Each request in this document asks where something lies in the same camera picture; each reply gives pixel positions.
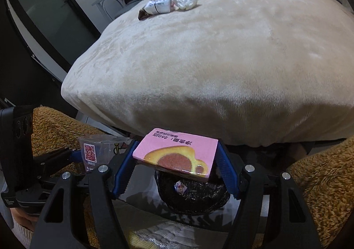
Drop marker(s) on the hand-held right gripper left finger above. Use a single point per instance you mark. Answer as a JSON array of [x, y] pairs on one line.
[[123, 171]]

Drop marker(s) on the beige plush bed blanket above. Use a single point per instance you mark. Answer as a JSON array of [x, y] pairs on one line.
[[221, 71]]

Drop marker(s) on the white wrapper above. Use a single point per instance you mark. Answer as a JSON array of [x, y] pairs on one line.
[[157, 6]]

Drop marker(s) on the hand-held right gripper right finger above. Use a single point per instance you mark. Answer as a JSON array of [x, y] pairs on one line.
[[226, 171]]

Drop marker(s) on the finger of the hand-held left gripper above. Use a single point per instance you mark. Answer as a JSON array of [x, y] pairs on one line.
[[76, 156], [49, 172]]

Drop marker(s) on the black-lined trash bin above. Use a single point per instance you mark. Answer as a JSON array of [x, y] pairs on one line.
[[193, 202]]

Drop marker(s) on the person's right leg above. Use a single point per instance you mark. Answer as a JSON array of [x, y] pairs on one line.
[[326, 182]]

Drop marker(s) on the pink cake box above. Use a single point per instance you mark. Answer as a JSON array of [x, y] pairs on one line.
[[177, 149]]

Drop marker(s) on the clear plastic cup red label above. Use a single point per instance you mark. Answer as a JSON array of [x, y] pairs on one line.
[[102, 149]]

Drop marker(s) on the person's left leg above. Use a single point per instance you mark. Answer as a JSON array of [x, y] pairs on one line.
[[55, 127]]

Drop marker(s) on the person's left forearm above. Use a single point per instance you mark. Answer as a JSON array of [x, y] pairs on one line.
[[23, 233]]

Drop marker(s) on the person's leg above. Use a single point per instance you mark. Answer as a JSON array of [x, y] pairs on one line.
[[326, 182], [55, 127]]

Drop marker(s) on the blue and white packet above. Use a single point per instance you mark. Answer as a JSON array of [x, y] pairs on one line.
[[181, 186]]

